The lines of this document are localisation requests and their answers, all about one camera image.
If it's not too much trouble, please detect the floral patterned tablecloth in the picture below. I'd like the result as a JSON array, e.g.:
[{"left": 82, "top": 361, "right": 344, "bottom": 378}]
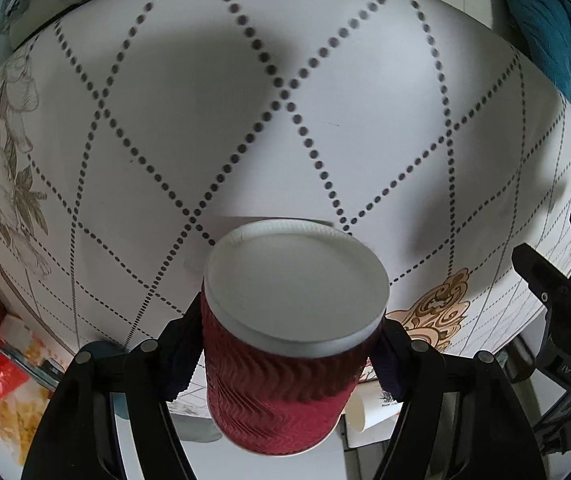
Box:
[{"left": 0, "top": 0, "right": 571, "bottom": 362}]

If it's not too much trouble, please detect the orange white snack bag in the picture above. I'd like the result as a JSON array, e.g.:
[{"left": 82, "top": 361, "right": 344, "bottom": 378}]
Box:
[{"left": 0, "top": 324, "right": 58, "bottom": 467}]

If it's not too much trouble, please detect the red ripple paper cup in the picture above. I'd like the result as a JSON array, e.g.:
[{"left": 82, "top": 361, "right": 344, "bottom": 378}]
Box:
[{"left": 200, "top": 219, "right": 389, "bottom": 456}]

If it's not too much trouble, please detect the white paper cup lying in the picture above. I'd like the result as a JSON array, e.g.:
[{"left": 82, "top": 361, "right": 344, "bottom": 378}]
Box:
[{"left": 344, "top": 380, "right": 403, "bottom": 432}]

